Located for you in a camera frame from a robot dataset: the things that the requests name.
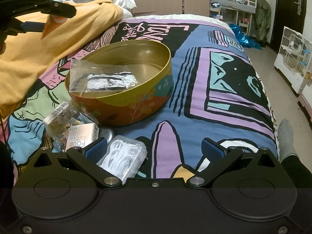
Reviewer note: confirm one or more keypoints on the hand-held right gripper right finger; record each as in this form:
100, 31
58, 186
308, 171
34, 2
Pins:
212, 148

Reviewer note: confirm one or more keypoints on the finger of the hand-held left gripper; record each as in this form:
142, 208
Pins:
33, 27
61, 9

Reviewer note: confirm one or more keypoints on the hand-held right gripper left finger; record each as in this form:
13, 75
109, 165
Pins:
96, 148

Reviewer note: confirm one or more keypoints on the small orange packet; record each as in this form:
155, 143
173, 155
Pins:
47, 29

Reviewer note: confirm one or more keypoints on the small tissue pack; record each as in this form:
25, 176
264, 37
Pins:
81, 136

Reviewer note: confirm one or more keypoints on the clear box of floss picks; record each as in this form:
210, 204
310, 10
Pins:
124, 156

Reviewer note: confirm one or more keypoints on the clear bag of hair accessories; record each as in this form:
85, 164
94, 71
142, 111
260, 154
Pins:
78, 118

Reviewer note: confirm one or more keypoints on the pale yellow packet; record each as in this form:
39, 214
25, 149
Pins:
54, 120

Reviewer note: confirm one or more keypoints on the round orange metal tin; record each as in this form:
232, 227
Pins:
136, 107

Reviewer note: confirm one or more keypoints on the yellow fleece blanket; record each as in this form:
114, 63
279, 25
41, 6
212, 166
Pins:
36, 61

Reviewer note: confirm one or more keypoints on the white cloth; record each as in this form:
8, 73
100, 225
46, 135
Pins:
124, 3

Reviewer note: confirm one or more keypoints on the person's grey sock foot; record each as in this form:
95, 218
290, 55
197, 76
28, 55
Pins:
286, 139

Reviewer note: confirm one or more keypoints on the person's black trouser leg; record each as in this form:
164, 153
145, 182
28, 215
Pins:
296, 170

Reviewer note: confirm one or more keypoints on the blue plastic bag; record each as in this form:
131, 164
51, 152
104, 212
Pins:
243, 37

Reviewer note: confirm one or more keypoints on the green jacket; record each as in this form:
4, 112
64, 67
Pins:
263, 19

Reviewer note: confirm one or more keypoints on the cluttered grey desk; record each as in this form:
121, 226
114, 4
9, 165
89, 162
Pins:
226, 4

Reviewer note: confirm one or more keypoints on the dark door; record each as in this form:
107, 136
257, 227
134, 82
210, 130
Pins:
290, 12

